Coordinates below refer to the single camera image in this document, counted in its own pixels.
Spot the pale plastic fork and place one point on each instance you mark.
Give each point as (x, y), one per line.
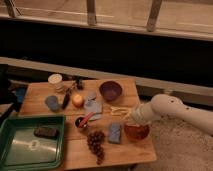
(124, 112)

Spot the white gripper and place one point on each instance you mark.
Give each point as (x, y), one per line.
(143, 114)

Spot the small dark cup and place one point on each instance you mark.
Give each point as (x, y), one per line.
(78, 122)

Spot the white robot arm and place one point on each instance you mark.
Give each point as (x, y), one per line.
(162, 105)

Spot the green plastic tray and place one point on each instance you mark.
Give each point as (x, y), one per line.
(21, 150)

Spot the wooden board table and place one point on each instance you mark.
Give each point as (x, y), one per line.
(77, 154)

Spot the red bowl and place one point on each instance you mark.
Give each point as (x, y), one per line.
(135, 133)

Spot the black-handled brush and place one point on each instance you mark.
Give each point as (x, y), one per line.
(68, 93)

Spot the red spoon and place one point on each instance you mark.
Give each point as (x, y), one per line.
(85, 120)

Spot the white cup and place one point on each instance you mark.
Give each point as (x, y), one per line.
(56, 81)

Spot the bunch of purple grapes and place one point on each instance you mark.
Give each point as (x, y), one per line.
(94, 142)

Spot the blue sponge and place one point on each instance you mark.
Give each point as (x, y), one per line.
(114, 133)

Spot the small black object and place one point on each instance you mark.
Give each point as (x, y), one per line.
(79, 83)

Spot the blue-grey cloth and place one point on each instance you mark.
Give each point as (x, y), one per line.
(91, 105)

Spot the dark brown sponge block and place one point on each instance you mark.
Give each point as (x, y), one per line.
(46, 132)

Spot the purple bowl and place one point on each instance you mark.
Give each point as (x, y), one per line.
(110, 90)

